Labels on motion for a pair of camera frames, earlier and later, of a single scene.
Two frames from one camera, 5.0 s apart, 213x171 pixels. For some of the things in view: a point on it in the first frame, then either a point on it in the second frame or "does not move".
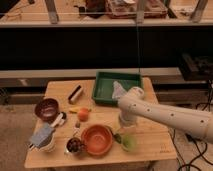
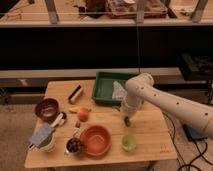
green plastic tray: x=104 y=82 does not move
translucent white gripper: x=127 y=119 -> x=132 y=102
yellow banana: x=74 y=109 does not move
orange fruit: x=83 y=114 does not move
